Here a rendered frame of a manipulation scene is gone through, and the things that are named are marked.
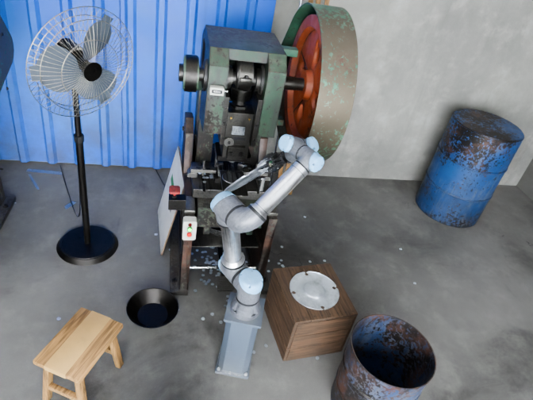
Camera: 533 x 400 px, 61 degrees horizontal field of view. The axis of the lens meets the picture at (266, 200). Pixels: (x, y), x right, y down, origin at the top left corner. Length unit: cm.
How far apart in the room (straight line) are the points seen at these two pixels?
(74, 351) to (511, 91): 407
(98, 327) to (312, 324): 109
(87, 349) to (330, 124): 155
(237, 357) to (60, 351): 86
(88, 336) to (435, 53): 333
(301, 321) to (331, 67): 130
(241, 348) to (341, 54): 153
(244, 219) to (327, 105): 70
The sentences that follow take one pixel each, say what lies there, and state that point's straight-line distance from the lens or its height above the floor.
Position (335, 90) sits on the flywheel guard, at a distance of 218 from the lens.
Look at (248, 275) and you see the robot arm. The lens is 217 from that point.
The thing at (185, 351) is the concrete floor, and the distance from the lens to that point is 270.
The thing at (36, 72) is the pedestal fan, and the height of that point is 130.
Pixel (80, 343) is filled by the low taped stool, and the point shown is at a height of 33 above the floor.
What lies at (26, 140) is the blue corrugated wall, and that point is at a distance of 408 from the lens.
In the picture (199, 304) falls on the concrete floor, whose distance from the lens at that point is 292.
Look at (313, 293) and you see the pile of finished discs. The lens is 263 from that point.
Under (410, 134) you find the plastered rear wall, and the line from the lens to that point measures 444.
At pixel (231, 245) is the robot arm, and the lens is 209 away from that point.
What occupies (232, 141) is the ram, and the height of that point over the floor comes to 100.
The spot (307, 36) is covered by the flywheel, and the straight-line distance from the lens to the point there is 269.
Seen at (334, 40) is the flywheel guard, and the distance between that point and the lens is 223.
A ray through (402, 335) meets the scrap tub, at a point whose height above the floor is 39.
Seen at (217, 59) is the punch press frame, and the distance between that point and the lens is 231.
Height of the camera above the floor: 221
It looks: 35 degrees down
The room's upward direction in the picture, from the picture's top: 12 degrees clockwise
